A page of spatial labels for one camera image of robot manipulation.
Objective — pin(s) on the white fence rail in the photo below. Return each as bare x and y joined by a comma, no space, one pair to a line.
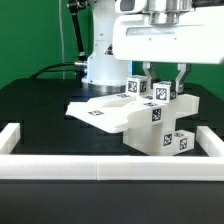
210,142
55,167
9,137

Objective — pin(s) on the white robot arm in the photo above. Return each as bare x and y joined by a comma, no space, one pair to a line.
103,67

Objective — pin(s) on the white chair back frame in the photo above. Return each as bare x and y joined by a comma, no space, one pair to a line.
120,112

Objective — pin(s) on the white left fence rail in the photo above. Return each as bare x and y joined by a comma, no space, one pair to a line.
9,137

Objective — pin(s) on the white front fence rail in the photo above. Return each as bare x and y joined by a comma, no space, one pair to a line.
55,167

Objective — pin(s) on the white right fence rail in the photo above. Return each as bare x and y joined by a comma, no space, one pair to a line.
210,142

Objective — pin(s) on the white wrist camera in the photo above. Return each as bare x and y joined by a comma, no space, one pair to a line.
130,6

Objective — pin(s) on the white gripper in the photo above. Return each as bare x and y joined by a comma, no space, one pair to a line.
197,38

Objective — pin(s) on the white chair seat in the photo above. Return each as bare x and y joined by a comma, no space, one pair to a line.
153,140

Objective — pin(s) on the tagged white cube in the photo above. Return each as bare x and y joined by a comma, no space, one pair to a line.
164,91
137,84

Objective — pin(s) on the black camera stand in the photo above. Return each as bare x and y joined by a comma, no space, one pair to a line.
74,7

